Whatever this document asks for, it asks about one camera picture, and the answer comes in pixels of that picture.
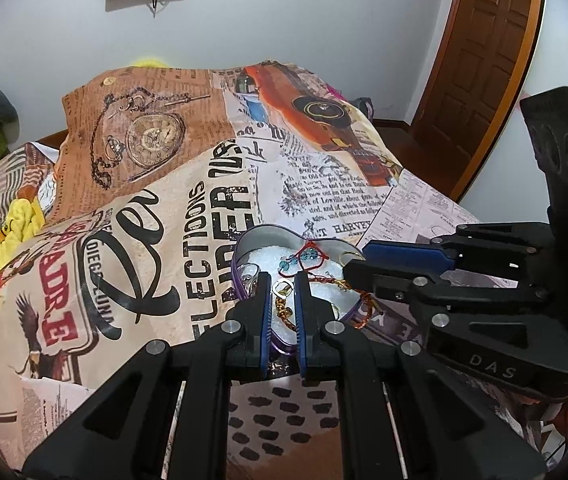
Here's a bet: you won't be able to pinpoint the gold braided bracelet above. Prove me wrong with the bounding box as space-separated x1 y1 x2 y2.
307 271 381 331

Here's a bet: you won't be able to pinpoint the red string bracelet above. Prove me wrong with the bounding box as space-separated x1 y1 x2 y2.
277 239 331 276

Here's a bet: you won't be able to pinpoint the gold ring jewelry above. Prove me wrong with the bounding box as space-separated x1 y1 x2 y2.
273 278 297 332

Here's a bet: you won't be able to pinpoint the purple heart tin box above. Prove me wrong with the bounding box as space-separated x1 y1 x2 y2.
231 224 374 356

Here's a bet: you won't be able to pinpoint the silver earring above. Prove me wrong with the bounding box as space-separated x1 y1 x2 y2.
238 263 260 297

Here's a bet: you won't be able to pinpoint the white sliding door hearts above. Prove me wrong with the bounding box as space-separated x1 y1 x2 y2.
461 0 568 226

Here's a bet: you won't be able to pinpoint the brown wooden door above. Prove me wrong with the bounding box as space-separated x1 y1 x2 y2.
411 0 543 200

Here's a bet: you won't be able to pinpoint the yellow garment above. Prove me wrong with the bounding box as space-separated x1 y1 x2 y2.
0 196 47 401

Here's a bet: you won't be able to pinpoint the newspaper print bed quilt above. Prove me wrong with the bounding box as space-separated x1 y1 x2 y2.
0 61 473 468

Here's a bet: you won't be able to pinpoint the yellow round object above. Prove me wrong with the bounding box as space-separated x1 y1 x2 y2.
130 58 169 68

